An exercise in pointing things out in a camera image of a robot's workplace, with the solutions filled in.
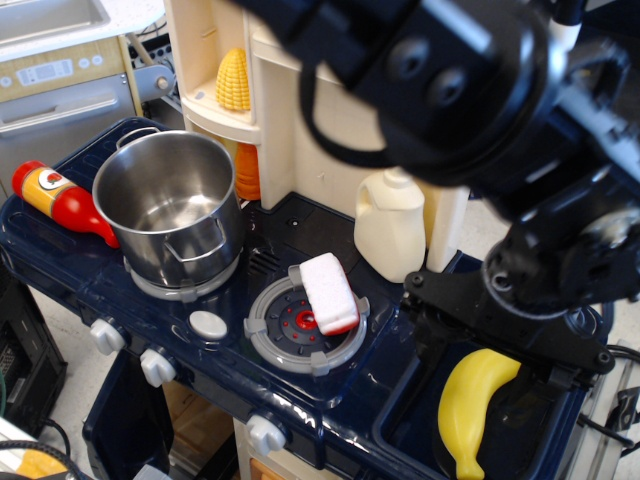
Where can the white left stove knob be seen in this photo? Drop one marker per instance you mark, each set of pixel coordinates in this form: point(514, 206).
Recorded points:
point(106, 337)

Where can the black box on floor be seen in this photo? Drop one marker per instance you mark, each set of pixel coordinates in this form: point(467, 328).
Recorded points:
point(32, 367)

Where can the grey round stove button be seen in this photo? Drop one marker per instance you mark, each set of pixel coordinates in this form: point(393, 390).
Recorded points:
point(208, 325)

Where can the orange toy carrot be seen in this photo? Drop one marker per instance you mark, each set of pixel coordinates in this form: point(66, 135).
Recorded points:
point(247, 172)

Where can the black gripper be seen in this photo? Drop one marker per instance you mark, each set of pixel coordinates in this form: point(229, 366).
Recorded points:
point(530, 298)

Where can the yellow object bottom left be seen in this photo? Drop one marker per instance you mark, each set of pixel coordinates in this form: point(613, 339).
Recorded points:
point(38, 465)

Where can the cream toy detergent jug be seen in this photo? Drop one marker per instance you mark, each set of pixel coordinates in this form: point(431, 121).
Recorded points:
point(389, 230)

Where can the grey stove burner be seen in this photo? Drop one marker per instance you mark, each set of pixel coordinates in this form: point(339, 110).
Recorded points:
point(281, 327)
point(188, 291)

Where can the yellow toy banana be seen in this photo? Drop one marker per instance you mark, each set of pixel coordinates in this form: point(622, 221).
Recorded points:
point(464, 403)

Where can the white stove knob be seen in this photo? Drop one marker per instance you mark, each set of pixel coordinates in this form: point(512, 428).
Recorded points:
point(156, 369)
point(264, 436)
point(106, 337)

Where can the red toy ketchup bottle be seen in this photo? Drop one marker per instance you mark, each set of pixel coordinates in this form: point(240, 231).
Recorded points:
point(62, 200)

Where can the grey left stove burner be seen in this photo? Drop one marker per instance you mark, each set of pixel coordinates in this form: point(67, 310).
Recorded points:
point(188, 291)

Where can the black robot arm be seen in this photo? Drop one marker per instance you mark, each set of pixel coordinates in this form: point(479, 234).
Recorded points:
point(479, 94)

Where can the white and red sponge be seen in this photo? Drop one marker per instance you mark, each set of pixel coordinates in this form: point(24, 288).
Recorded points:
point(329, 294)

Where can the yellow toy corn cob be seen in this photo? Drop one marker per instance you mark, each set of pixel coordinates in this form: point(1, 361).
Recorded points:
point(232, 83)

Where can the grey right stove burner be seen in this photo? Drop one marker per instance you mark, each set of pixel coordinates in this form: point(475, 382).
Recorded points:
point(281, 327)

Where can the white middle stove knob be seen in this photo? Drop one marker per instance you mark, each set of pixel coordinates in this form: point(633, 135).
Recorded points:
point(156, 369)

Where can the stainless steel pot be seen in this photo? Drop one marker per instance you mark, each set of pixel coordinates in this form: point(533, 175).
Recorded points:
point(170, 198)

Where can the white right stove knob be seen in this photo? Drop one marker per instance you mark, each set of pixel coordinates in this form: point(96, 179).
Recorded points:
point(264, 436)

